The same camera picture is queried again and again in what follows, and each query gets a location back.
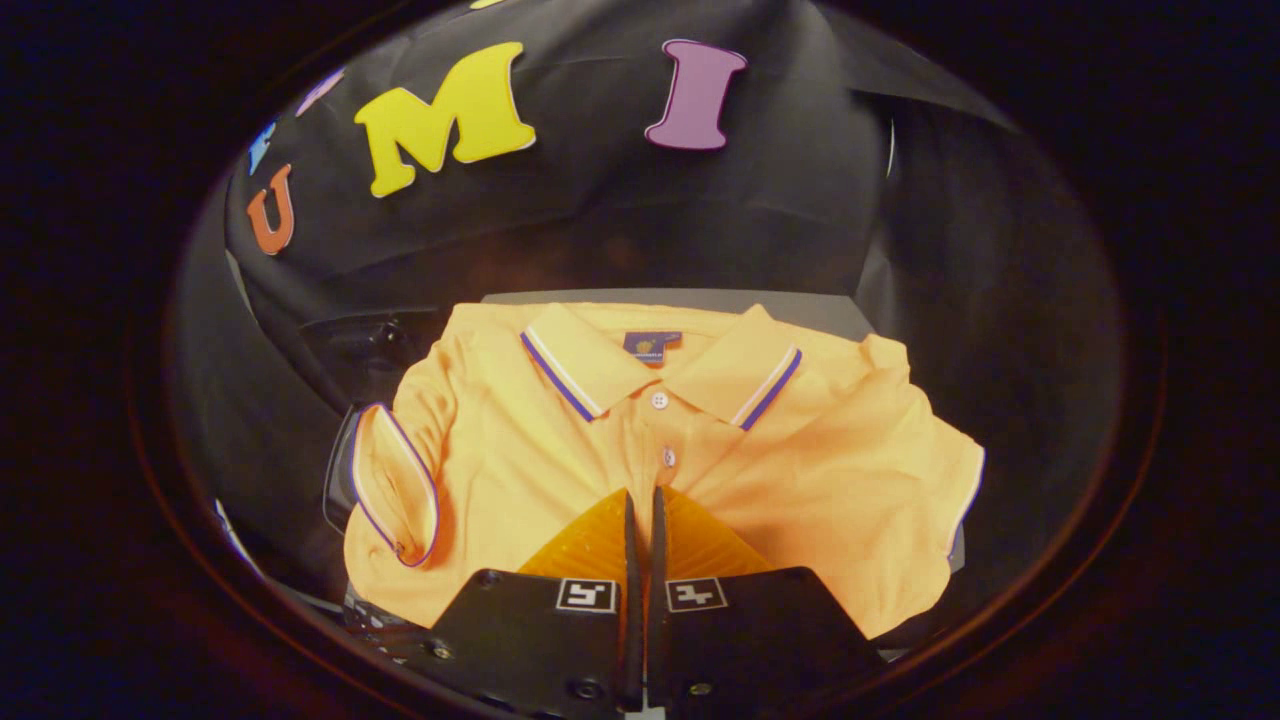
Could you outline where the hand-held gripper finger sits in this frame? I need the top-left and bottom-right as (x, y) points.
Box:
(648, 487), (886, 711)
(405, 487), (643, 713)

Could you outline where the orange polo shirt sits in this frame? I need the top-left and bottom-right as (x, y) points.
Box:
(343, 302), (986, 641)

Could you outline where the dark washing machine lid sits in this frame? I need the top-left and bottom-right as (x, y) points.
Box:
(300, 308), (446, 406)

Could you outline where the beige cabinet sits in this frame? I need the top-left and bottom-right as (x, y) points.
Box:
(480, 288), (968, 576)

